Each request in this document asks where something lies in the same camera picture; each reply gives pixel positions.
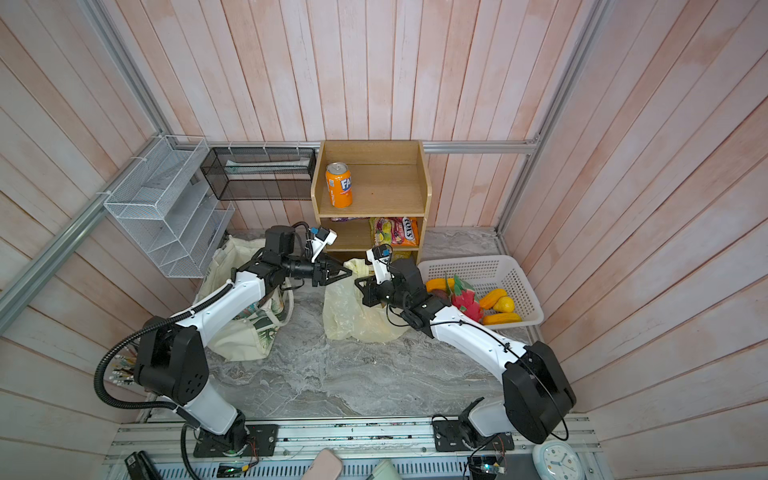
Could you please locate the black mesh basket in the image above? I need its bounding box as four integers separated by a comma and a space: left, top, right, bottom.
201, 146, 316, 201

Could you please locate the orange print plastic bag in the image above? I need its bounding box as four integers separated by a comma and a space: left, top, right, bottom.
322, 259, 406, 343

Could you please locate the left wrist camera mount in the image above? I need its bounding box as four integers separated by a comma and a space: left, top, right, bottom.
307, 227, 337, 263

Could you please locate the orange Fanta can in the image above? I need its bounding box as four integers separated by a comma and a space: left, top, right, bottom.
325, 162, 353, 209

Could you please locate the yellow mango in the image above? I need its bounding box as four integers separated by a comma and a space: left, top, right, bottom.
482, 312, 522, 326

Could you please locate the orange snack packet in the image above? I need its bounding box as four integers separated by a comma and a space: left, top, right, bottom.
393, 217, 419, 247

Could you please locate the wooden two-tier shelf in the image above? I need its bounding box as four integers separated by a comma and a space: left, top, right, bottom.
311, 140, 432, 258

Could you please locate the white plastic fruit basket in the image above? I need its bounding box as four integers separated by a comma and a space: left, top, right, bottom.
418, 255, 544, 330

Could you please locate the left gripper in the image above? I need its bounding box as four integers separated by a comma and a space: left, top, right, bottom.
282, 250, 352, 287

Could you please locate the pink phone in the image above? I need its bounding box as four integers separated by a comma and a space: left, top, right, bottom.
301, 449, 343, 480

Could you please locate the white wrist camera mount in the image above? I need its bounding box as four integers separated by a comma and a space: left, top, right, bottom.
366, 244, 393, 284

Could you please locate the pink dragon fruit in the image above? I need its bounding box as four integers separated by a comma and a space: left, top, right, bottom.
451, 276, 484, 323

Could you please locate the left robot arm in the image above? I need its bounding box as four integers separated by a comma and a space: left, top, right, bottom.
94, 225, 351, 456

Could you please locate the orange mango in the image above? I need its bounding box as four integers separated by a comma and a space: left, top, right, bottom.
478, 288, 507, 310

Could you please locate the yellow lemon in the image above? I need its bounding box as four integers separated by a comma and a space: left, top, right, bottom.
493, 296, 515, 313

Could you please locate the white analog clock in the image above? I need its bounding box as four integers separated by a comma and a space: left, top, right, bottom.
532, 440, 586, 480

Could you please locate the colourful candy packet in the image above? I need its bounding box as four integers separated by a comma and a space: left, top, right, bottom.
370, 217, 404, 246

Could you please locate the white wire mesh rack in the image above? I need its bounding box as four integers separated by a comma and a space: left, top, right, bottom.
105, 135, 234, 279

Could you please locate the cream canvas tote bag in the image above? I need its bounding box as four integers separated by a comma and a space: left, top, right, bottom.
195, 236, 295, 361

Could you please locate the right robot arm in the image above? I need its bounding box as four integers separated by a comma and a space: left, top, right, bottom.
354, 259, 577, 448

